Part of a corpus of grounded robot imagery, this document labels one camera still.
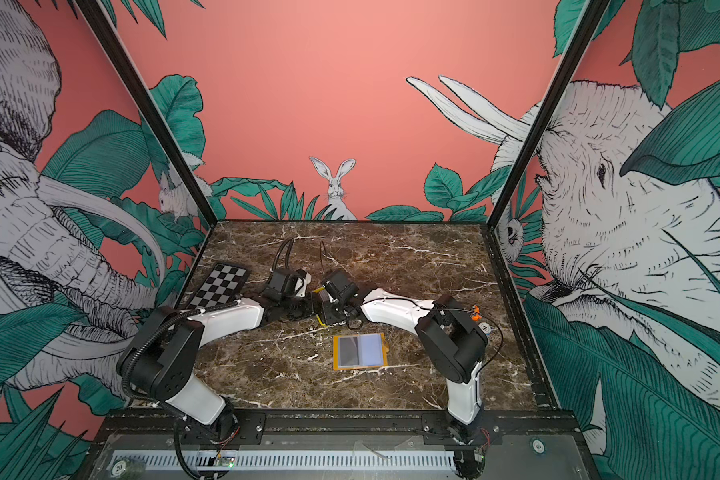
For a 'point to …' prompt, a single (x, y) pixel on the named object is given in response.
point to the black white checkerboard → (223, 286)
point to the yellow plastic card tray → (317, 305)
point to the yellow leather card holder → (373, 351)
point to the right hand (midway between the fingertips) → (323, 312)
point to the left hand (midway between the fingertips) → (326, 302)
